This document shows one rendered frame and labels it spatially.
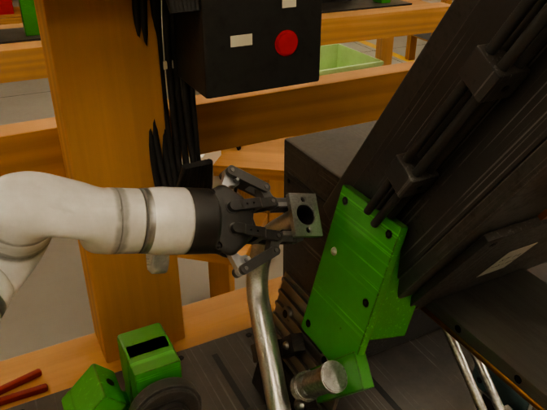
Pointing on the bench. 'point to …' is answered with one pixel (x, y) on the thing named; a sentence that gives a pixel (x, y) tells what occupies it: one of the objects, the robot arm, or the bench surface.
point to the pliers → (23, 390)
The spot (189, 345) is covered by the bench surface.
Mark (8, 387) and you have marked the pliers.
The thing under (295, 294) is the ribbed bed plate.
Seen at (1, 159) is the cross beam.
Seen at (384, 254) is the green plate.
